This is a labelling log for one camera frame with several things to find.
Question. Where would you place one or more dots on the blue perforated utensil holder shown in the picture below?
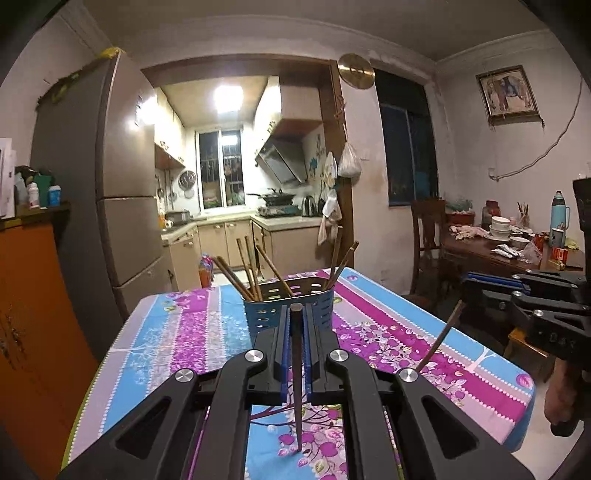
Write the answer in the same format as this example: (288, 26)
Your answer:
(263, 314)

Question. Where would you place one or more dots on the person's right hand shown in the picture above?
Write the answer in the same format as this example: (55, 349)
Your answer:
(561, 392)

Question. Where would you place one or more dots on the orange wooden cabinet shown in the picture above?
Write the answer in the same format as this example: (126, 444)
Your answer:
(37, 300)

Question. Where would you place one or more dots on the square ceiling light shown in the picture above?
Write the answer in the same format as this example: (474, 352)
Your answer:
(228, 98)

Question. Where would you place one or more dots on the framed elephant picture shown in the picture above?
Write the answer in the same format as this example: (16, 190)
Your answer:
(508, 94)

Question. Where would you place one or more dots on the dark wooden chair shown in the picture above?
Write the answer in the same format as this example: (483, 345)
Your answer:
(427, 221)

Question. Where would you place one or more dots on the steel range hood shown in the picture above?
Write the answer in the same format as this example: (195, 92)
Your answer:
(279, 161)

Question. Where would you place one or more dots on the dark window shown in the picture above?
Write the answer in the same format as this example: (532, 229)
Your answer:
(406, 152)

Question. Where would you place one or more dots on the brown wooden chopstick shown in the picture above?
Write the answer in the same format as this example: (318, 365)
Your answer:
(298, 369)
(438, 337)

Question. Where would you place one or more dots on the floral striped tablecloth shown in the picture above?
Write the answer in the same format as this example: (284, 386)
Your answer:
(184, 323)

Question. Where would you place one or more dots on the beige kitchen base cabinets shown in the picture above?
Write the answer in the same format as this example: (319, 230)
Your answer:
(217, 244)

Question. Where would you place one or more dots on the hanging cloth towels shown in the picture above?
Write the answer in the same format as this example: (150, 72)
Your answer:
(330, 207)

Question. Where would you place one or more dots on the bundle of brown chopsticks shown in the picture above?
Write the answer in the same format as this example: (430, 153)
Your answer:
(335, 254)

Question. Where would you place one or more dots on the barred kitchen window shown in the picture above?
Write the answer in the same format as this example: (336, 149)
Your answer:
(219, 170)

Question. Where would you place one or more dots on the steel kettle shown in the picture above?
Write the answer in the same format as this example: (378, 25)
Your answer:
(309, 206)

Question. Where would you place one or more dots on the hanging white plastic bag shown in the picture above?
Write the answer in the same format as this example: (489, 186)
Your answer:
(349, 161)

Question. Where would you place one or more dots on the hanging steel colander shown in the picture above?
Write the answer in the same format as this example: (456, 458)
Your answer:
(187, 180)

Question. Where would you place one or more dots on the pack of bottles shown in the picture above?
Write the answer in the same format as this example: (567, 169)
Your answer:
(206, 272)

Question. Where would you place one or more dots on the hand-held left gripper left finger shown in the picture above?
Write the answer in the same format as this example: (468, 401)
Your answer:
(285, 355)

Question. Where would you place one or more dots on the grey refrigerator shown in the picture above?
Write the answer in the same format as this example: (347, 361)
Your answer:
(124, 152)

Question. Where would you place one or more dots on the dark red jar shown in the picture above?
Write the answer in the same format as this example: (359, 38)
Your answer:
(490, 212)

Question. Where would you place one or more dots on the teal thermos flask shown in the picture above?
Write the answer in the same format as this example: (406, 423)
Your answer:
(558, 214)

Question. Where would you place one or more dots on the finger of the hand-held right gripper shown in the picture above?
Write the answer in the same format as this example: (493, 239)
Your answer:
(489, 297)
(494, 277)

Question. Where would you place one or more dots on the round gold wall clock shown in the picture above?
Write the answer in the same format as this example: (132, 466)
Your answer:
(355, 71)

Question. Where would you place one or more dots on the black wok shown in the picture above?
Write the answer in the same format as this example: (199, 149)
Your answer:
(277, 198)

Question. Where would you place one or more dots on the stack of white bowls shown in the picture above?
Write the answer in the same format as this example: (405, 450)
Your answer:
(500, 227)

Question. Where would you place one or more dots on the white microwave oven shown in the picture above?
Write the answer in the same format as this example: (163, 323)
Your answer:
(5, 180)

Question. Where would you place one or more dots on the dark wooden dining table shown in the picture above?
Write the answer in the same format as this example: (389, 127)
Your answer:
(471, 247)

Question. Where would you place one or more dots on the grey mug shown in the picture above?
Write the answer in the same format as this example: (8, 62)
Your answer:
(557, 238)

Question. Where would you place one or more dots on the white plastic bottle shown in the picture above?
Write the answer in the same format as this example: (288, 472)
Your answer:
(33, 196)

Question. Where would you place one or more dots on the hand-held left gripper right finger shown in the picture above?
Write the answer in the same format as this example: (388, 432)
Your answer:
(308, 355)

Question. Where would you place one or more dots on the yellow green cloth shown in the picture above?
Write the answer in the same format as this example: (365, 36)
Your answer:
(60, 85)

